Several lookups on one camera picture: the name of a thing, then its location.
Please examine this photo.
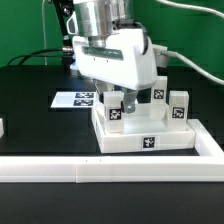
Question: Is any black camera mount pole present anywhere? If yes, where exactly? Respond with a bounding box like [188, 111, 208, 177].
[48, 0, 75, 70]

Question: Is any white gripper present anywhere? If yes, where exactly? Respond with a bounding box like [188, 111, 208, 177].
[73, 29, 157, 114]

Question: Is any black cable bundle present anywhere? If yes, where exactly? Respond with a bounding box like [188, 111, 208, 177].
[6, 48, 74, 67]

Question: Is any white L-shaped obstacle fence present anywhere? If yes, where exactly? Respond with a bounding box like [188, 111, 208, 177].
[0, 119, 224, 183]

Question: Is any white block at left edge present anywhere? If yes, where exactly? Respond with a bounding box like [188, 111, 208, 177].
[0, 118, 4, 139]

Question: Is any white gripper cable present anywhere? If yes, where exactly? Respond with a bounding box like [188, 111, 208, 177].
[133, 0, 224, 86]

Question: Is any white square table top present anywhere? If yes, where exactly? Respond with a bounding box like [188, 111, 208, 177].
[92, 103, 196, 153]

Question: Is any white marker plate with tags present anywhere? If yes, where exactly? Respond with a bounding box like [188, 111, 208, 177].
[51, 92, 96, 108]

